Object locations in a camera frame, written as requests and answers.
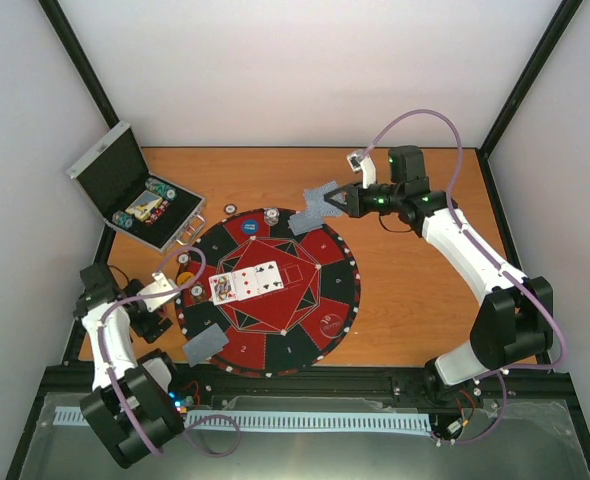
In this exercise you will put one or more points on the yellow big blind button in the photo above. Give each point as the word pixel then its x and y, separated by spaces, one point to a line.
pixel 184 278

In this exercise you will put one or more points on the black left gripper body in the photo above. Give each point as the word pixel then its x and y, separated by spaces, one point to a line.
pixel 142 329

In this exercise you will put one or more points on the card box in case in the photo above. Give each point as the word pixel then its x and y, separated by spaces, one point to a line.
pixel 144 205

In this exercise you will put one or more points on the red dice row in case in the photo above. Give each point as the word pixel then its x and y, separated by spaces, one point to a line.
pixel 156 214

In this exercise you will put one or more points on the queen of hearts card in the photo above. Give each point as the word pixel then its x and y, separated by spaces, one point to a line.
pixel 222 288

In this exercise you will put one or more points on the blue small blind button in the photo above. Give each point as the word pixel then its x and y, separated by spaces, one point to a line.
pixel 250 227

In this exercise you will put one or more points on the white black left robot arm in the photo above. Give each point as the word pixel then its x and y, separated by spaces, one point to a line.
pixel 129 407

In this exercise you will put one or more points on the light blue slotted cable duct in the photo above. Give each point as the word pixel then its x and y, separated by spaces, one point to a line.
pixel 287 422

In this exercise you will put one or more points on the blue orange ten chip stack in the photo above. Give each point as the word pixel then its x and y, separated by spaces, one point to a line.
pixel 271 216

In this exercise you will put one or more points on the round red black poker mat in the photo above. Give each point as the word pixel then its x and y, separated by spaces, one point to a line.
pixel 277 333

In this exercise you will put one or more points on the clubs face-up card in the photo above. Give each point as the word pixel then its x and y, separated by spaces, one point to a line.
pixel 268 277

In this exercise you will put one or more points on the single hundred chip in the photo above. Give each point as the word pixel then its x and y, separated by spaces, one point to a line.
pixel 230 209

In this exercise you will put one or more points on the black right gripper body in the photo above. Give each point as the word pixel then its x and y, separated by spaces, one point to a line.
pixel 361 208

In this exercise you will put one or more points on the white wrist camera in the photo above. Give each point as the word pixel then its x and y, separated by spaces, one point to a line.
pixel 158 293
pixel 361 162

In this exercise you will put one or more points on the dealt card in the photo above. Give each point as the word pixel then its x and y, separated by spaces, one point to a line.
pixel 302 223
pixel 203 346

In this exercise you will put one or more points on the black frame rail front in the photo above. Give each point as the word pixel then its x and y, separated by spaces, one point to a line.
pixel 401 387

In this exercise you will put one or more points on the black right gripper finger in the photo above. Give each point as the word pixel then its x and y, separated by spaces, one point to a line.
pixel 341 194
pixel 334 207

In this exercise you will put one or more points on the poker chip row in case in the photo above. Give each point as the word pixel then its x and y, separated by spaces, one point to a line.
pixel 160 188

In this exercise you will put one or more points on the brown black hundred chip stack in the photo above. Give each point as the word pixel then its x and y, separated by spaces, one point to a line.
pixel 197 291

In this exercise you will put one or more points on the diamonds face-up card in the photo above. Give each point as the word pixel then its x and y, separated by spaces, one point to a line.
pixel 245 283

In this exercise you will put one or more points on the aluminium poker chip case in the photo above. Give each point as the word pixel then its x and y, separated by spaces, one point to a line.
pixel 113 173

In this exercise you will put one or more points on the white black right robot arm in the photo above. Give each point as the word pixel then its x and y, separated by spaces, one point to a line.
pixel 513 322

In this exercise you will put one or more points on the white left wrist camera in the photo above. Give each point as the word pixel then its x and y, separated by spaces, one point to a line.
pixel 158 293

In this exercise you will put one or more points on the blue playing card deck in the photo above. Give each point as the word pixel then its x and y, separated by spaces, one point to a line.
pixel 314 198

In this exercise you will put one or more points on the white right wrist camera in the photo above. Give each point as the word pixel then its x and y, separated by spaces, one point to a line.
pixel 361 162

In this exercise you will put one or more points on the clear dealer button disc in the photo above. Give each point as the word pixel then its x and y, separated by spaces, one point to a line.
pixel 331 326

